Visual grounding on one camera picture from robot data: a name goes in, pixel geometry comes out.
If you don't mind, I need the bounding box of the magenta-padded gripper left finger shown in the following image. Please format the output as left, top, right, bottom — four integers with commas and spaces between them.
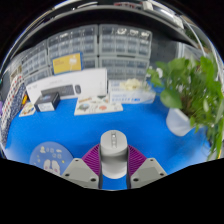
61, 143, 103, 190

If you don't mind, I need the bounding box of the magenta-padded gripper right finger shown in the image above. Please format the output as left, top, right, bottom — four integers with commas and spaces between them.
126, 144, 168, 190

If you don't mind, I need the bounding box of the grey computer mouse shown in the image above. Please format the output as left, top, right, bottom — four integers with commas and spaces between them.
99, 129, 130, 180

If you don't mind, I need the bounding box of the round blue rabbit-print mouse pad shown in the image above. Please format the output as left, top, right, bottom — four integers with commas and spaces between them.
29, 141, 74, 177

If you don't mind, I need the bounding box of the green plant in white pot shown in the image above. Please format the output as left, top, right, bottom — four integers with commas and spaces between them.
146, 55, 224, 161

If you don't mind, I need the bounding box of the large printed sticker sheet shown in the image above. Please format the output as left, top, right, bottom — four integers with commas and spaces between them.
73, 94, 124, 117

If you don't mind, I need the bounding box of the small black box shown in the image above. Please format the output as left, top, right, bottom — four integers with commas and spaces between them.
33, 92, 62, 113

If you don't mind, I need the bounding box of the white and blue glove box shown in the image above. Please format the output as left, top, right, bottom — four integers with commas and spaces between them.
108, 78, 157, 105

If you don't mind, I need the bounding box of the small printed sticker sheet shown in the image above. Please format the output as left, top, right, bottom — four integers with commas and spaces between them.
18, 101, 37, 118

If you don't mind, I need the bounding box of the navy dotted cloth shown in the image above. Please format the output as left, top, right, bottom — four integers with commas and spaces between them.
0, 83, 28, 148

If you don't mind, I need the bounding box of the long white keyboard box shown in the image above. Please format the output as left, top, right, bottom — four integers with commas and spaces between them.
24, 67, 109, 105

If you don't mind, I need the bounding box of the red and white checkered cloth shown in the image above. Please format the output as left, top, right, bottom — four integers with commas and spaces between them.
0, 73, 24, 131

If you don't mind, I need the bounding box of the yellow card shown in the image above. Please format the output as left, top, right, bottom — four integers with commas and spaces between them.
51, 52, 84, 75

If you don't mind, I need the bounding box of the dark wall shelf unit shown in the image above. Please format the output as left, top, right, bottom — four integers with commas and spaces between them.
6, 0, 204, 64

